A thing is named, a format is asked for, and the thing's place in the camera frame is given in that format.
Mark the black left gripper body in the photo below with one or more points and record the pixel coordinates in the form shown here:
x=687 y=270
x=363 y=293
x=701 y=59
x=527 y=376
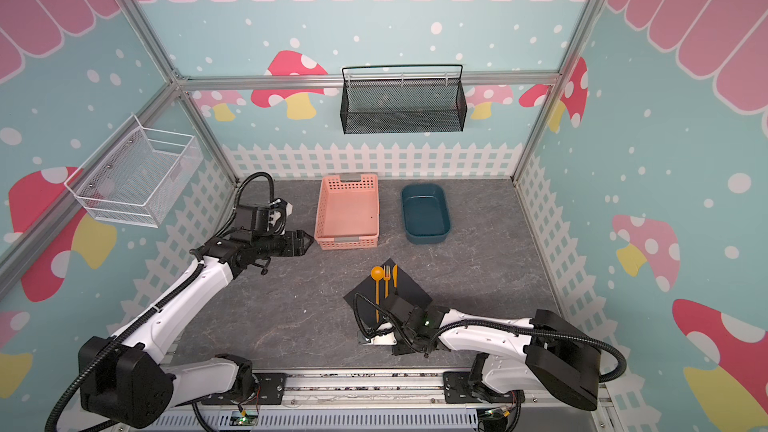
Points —
x=275 y=245

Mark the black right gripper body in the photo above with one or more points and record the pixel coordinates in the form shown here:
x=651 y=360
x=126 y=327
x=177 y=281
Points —
x=395 y=318

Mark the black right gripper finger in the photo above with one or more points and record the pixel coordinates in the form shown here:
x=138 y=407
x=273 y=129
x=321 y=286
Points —
x=404 y=346
x=399 y=310

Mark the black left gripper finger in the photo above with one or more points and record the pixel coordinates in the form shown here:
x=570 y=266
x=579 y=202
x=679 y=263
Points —
x=300 y=233
x=304 y=244

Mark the orange plastic spoon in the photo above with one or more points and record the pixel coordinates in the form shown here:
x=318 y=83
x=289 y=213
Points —
x=377 y=275

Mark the orange plastic fork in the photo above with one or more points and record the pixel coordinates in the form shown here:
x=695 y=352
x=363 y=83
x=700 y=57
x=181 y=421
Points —
x=387 y=279

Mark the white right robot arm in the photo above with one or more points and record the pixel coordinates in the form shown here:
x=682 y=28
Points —
x=544 y=351

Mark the pink perforated plastic basket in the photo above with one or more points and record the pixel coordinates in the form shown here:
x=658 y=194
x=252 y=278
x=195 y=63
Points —
x=348 y=212

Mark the teal plastic tub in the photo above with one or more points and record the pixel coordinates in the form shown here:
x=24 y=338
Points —
x=425 y=213

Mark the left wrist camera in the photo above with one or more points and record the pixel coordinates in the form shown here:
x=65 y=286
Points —
x=263 y=220

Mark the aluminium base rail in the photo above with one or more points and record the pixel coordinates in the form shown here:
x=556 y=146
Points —
x=386 y=400

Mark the white wire wall basket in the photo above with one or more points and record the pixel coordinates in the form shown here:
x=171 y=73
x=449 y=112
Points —
x=136 y=177

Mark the black wire wall basket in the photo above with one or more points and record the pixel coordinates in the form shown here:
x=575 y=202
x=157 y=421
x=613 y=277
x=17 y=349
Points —
x=400 y=99

